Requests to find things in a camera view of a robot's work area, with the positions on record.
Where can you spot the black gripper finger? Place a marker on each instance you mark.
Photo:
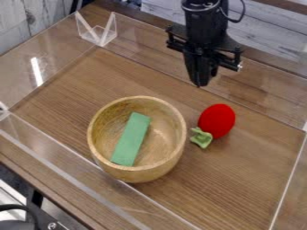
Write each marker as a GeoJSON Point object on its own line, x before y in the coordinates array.
{"type": "Point", "coordinates": [191, 61]}
{"type": "Point", "coordinates": [211, 68]}

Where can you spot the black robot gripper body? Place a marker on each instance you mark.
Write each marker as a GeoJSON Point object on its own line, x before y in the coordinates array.
{"type": "Point", "coordinates": [203, 34]}

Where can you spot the red plush strawberry toy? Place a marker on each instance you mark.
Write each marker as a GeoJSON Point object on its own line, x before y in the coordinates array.
{"type": "Point", "coordinates": [215, 123]}

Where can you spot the round wooden bowl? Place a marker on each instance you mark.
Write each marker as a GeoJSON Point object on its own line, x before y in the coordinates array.
{"type": "Point", "coordinates": [161, 148]}

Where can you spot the green rectangular block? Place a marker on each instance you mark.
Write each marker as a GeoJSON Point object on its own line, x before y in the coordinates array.
{"type": "Point", "coordinates": [128, 145]}

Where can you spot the black table clamp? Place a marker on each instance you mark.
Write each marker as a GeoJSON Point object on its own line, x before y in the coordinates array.
{"type": "Point", "coordinates": [51, 217]}

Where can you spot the clear acrylic corner bracket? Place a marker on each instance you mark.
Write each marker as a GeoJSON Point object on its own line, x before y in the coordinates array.
{"type": "Point", "coordinates": [97, 35]}

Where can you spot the clear acrylic tray wall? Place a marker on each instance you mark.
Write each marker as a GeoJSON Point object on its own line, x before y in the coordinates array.
{"type": "Point", "coordinates": [241, 184]}

